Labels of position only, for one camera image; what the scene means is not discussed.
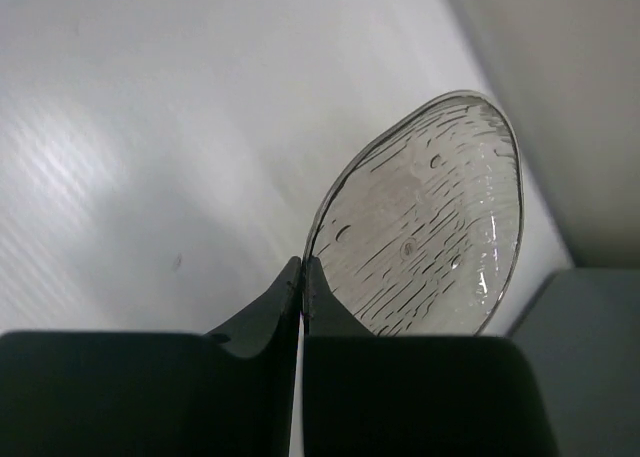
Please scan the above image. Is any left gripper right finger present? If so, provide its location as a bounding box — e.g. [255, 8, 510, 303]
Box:
[302, 257, 558, 456]

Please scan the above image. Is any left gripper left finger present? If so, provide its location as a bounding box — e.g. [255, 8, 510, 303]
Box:
[1, 257, 302, 456]

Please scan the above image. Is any grey plastic bin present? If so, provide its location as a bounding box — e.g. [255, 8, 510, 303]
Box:
[511, 268, 639, 456]

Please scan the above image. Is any clear square small dish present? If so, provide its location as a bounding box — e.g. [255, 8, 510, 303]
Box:
[304, 90, 524, 337]

